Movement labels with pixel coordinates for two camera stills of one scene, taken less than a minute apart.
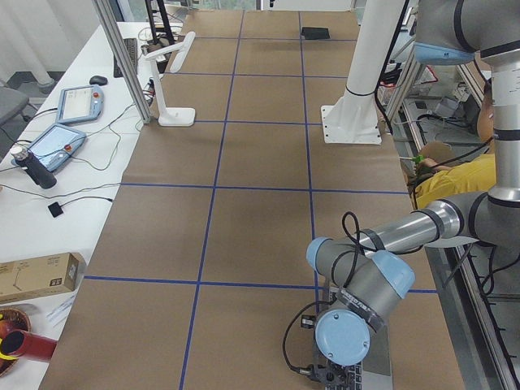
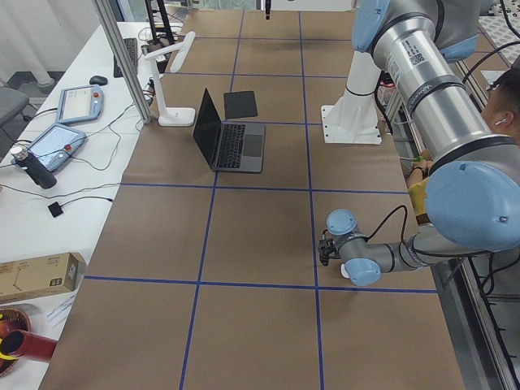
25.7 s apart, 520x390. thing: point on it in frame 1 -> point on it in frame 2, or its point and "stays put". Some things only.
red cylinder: (16, 343) stays put
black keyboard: (131, 45) stays put
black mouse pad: (314, 33) -> (240, 105)
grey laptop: (374, 372) -> (228, 145)
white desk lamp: (172, 116) stays put
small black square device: (55, 209) stays put
